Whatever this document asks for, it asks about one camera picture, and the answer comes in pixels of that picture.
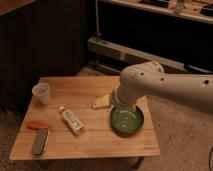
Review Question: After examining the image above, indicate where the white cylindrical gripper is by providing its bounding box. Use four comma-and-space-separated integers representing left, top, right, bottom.
92, 85, 138, 112

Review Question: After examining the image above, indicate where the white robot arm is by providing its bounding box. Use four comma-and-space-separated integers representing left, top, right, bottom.
92, 61, 213, 114

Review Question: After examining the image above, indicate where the green ceramic bowl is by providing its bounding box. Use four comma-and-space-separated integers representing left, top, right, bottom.
110, 107, 144, 134

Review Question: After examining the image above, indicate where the wooden folding table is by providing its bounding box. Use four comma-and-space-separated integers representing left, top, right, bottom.
9, 76, 160, 161

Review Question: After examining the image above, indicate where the small white labelled bottle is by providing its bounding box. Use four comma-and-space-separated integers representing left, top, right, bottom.
59, 106, 85, 135

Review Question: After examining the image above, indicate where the vertical metal pole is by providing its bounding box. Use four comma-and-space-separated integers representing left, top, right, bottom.
95, 0, 101, 40

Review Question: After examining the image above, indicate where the clear plastic cup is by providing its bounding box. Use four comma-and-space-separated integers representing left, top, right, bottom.
32, 83, 51, 105

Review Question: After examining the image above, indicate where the grey rectangular sharpening block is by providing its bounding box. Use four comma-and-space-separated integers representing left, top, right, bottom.
31, 129, 49, 155

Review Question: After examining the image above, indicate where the orange marker pen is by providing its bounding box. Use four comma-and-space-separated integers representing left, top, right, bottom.
26, 122, 48, 130

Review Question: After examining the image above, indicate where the dark wooden cabinet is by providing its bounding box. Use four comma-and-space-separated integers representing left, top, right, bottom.
0, 0, 86, 115

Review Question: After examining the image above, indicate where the cluttered workbench shelf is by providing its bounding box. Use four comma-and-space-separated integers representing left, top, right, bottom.
101, 0, 213, 25

